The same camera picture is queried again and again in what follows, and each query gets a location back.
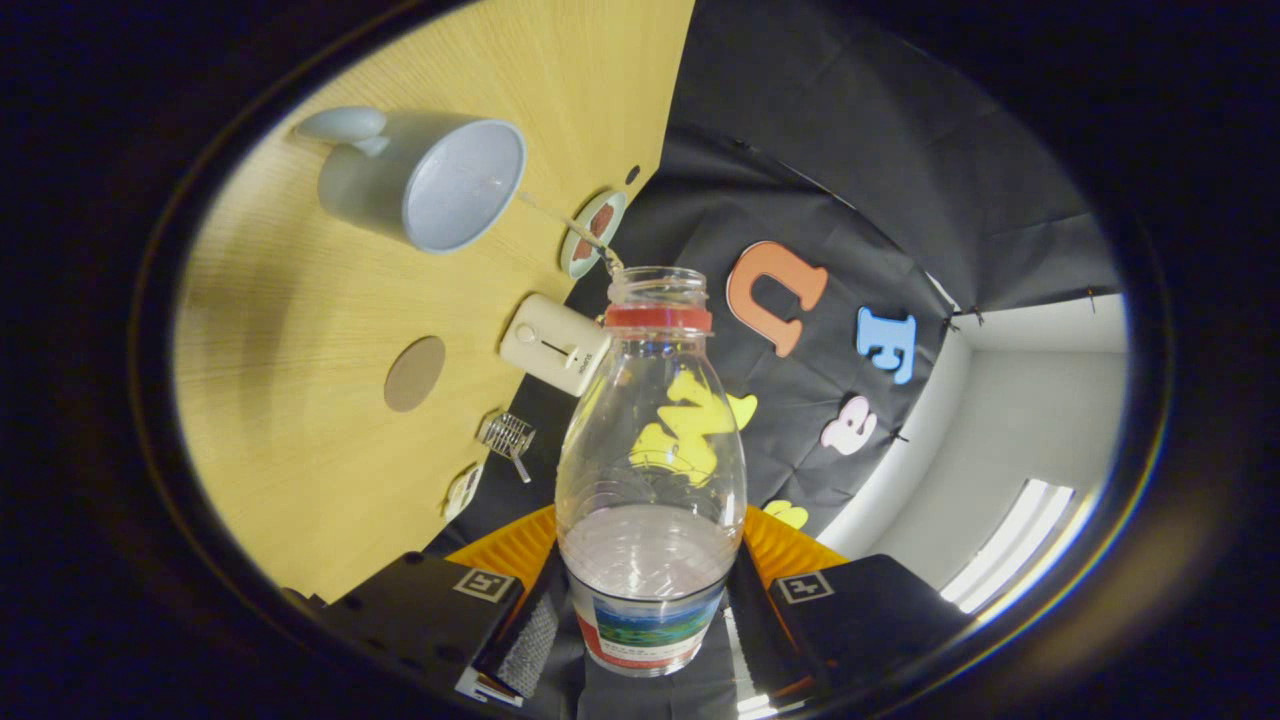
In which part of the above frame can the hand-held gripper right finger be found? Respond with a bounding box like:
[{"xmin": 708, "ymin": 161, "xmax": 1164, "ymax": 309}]
[{"xmin": 725, "ymin": 505, "xmax": 976, "ymax": 706}]

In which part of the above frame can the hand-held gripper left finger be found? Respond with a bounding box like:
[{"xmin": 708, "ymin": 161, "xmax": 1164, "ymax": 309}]
[{"xmin": 320, "ymin": 505, "xmax": 571, "ymax": 706}]

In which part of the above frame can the clear plastic juice bottle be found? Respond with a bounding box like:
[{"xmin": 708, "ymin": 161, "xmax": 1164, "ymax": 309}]
[{"xmin": 555, "ymin": 265, "xmax": 749, "ymax": 679}]

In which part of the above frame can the round brown coaster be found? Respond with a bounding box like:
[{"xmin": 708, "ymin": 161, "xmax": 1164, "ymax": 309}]
[{"xmin": 384, "ymin": 335, "xmax": 447, "ymax": 413}]

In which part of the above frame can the white cup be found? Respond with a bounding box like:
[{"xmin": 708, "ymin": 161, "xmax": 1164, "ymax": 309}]
[{"xmin": 297, "ymin": 106, "xmax": 528, "ymax": 254}]

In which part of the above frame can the white condiment dish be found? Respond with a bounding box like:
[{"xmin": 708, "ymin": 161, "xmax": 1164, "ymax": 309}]
[{"xmin": 443, "ymin": 463, "xmax": 485, "ymax": 521}]

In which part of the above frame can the large ceiling light panel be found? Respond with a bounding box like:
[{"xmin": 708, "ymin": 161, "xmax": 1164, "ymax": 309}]
[{"xmin": 940, "ymin": 478, "xmax": 1076, "ymax": 613}]

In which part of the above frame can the wooden table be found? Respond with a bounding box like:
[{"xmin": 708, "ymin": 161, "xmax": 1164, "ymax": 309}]
[{"xmin": 172, "ymin": 0, "xmax": 696, "ymax": 601}]

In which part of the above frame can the white toaster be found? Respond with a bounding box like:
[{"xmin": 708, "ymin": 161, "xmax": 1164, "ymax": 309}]
[{"xmin": 499, "ymin": 293, "xmax": 613, "ymax": 398}]

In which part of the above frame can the pale green plate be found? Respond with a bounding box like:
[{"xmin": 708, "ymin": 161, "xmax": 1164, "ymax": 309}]
[{"xmin": 560, "ymin": 190, "xmax": 629, "ymax": 280}]

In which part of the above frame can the metal wire basket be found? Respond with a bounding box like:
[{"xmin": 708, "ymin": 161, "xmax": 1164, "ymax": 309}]
[{"xmin": 477, "ymin": 411, "xmax": 537, "ymax": 461}]

